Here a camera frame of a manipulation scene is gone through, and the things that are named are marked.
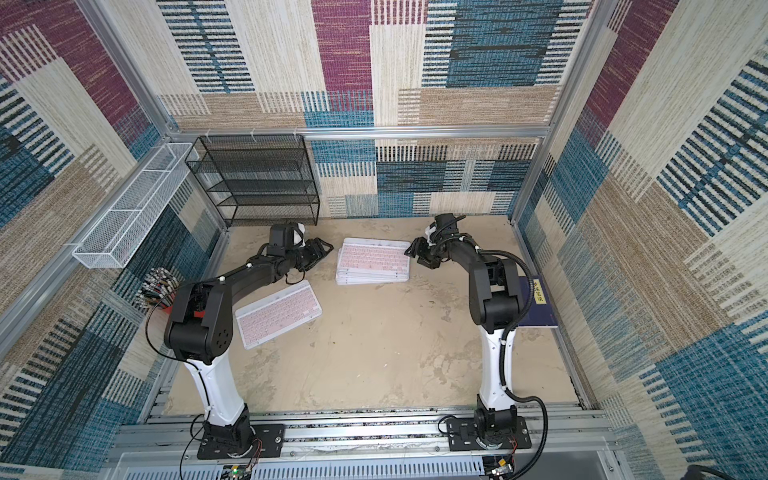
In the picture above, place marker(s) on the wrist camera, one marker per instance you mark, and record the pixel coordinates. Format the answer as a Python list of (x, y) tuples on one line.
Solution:
[(284, 238), (444, 225)]

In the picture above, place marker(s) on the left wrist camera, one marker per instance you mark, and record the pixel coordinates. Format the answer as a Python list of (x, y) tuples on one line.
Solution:
[(284, 238)]

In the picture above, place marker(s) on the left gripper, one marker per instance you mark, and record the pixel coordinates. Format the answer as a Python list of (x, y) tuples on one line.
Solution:
[(318, 252)]

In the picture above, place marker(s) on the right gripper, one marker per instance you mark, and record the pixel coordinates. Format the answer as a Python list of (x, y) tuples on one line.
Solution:
[(424, 249)]

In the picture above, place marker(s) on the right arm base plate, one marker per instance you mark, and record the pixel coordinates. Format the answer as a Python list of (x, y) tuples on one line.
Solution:
[(463, 436)]

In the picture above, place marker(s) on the dark blue notebook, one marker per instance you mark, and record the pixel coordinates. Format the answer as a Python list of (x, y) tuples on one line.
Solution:
[(541, 314)]

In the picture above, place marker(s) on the black wire shelf rack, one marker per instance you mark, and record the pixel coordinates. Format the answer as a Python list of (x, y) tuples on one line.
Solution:
[(255, 180)]

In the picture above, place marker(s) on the white mesh wall basket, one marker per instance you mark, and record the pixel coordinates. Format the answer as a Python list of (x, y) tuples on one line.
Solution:
[(115, 238)]

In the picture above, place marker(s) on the bundle of pens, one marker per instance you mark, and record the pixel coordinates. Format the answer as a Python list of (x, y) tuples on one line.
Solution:
[(157, 290)]

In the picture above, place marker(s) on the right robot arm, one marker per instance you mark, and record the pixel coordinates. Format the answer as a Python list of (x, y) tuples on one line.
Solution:
[(501, 294)]

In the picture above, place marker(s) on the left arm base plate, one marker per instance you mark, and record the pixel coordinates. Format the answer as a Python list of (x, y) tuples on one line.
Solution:
[(264, 441)]

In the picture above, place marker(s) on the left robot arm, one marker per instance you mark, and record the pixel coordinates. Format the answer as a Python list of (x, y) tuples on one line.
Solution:
[(200, 331)]

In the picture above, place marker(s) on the pink keyboard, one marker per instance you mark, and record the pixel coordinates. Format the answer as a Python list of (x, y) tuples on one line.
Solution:
[(272, 316), (372, 261)]

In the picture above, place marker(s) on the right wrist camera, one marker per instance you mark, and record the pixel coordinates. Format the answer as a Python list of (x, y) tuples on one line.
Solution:
[(444, 225)]

